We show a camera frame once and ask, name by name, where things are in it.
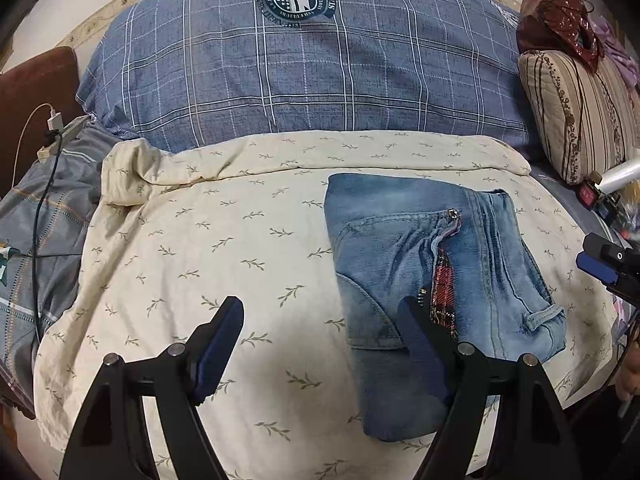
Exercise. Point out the beige power strip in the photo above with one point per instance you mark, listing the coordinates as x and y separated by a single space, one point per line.
71 132

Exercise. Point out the brown headboard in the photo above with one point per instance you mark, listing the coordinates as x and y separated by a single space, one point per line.
45 80

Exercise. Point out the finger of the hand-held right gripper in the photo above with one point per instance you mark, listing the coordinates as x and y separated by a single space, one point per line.
612 255
595 265

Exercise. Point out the silver tube tool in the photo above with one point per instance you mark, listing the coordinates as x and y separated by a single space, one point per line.
625 175

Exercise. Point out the blue denim pants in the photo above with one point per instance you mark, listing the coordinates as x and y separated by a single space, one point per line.
380 240

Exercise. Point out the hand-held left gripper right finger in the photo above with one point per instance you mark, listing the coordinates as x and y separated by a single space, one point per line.
425 355

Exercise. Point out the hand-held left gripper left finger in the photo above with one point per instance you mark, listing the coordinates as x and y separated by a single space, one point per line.
220 355

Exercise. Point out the cream leaf-print blanket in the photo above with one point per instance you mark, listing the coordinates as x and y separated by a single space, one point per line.
200 240

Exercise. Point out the shiny red plastic bag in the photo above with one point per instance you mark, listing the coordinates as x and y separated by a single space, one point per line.
545 25

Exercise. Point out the person's right forearm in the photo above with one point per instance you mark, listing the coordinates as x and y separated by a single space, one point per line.
631 375

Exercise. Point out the red and black small device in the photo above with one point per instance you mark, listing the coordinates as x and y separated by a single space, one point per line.
587 195

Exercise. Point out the clear plastic bag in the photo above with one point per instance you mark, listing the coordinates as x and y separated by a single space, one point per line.
631 232

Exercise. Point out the white charger plug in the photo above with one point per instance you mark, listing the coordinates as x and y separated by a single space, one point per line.
54 121

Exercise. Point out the purple cloth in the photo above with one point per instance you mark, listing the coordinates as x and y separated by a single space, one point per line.
620 52

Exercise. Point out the beige striped floral cushion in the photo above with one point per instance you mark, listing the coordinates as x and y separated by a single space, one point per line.
585 125

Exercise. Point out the blue plaid pillow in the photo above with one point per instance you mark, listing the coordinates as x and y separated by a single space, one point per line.
350 70

